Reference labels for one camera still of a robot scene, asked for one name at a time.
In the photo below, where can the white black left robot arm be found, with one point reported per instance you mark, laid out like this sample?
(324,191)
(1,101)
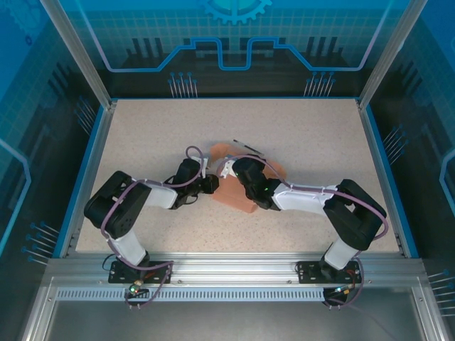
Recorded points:
(124,245)

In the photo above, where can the aluminium frame post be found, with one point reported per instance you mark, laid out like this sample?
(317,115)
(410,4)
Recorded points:
(381,60)
(87,60)

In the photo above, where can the aluminium side rail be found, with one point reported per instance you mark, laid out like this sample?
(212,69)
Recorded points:
(370,124)
(104,124)

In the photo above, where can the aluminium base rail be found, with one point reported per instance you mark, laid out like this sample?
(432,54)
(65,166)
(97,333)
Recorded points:
(231,266)

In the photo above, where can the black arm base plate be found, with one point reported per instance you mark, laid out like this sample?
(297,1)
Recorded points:
(156,278)
(309,275)

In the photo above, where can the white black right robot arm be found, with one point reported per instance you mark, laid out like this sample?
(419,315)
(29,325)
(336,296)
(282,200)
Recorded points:
(305,199)

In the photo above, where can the small LED connector board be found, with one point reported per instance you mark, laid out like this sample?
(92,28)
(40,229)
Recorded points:
(134,289)
(344,291)

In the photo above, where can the clear black ink pen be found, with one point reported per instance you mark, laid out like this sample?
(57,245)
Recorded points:
(249,147)

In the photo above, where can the orange paper box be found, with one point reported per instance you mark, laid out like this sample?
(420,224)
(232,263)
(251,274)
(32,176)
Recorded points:
(232,197)

